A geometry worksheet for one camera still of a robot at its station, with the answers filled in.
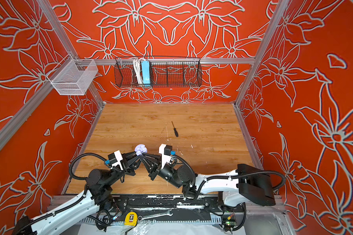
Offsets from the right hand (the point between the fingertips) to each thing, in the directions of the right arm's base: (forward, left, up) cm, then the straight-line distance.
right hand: (138, 158), depth 58 cm
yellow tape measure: (-18, +7, -28) cm, 34 cm away
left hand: (+3, -1, -2) cm, 4 cm away
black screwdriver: (+34, -15, -30) cm, 48 cm away
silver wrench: (-17, +3, -30) cm, 35 cm away
